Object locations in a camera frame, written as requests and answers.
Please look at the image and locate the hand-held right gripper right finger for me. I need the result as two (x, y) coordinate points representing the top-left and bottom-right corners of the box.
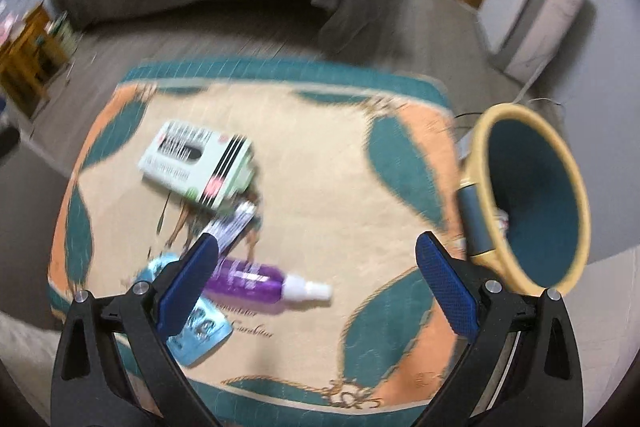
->
(415, 231), (586, 427)

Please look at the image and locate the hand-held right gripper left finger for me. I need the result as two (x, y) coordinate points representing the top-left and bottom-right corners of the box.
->
(50, 233), (221, 427)

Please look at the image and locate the purple spray bottle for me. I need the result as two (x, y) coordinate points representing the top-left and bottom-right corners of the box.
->
(202, 257), (333, 315)

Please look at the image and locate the yellow bin with teal inside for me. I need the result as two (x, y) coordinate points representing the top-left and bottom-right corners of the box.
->
(457, 103), (592, 298)

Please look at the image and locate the light blue packet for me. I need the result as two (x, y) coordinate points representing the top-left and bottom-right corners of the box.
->
(135, 253), (233, 368)

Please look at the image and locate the silver striped packet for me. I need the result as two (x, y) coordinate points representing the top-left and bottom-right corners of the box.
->
(200, 201), (258, 258)

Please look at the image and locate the white and green box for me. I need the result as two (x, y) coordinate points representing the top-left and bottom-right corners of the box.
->
(137, 121), (255, 215)

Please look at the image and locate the teal and orange patterned rug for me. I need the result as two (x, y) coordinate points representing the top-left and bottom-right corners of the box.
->
(47, 59), (481, 427)

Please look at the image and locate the wooden nightstand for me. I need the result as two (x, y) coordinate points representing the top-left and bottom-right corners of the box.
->
(0, 4), (83, 118)

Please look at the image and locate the white air purifier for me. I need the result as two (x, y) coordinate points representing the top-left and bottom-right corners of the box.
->
(477, 0), (588, 82)

